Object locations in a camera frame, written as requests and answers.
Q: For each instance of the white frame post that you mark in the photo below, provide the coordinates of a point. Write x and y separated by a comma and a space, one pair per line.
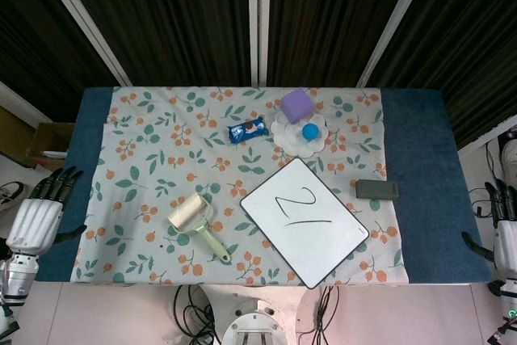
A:
393, 26
258, 18
87, 26

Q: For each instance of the white flower-shaped paint palette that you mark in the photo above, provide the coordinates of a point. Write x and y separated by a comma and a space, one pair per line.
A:
288, 137

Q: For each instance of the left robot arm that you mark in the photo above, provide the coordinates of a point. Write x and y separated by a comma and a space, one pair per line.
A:
18, 276

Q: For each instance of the black curtain panel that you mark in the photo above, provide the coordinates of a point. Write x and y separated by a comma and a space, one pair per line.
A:
169, 18
472, 30
327, 9
36, 38

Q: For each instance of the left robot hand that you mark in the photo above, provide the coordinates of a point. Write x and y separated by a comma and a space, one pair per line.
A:
34, 224

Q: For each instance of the floral tablecloth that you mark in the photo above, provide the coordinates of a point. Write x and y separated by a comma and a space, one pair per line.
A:
161, 139

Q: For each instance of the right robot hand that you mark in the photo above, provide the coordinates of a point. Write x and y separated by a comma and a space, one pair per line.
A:
507, 244

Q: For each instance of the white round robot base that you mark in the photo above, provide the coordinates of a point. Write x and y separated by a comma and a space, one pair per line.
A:
254, 322

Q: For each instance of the blue ball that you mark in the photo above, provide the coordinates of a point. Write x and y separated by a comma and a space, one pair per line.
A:
310, 132

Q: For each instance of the cardboard box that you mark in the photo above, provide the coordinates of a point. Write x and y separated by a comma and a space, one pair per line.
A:
48, 139

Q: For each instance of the blue cookie packet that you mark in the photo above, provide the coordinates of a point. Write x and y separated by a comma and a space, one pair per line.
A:
247, 131

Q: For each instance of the purple foam cube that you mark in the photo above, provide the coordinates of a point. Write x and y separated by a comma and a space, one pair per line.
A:
297, 104

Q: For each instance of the grey board eraser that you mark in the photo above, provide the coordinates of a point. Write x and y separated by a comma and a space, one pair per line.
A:
376, 189

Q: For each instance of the blue table cover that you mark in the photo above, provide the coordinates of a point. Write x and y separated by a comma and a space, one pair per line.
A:
428, 139

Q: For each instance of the white black sneaker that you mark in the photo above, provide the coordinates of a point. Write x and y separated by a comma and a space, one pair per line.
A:
10, 195

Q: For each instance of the small whiteboard black frame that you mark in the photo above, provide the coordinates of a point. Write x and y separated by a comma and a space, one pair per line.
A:
323, 240

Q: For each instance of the green lint roller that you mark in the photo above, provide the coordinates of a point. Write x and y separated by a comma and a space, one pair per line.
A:
187, 209

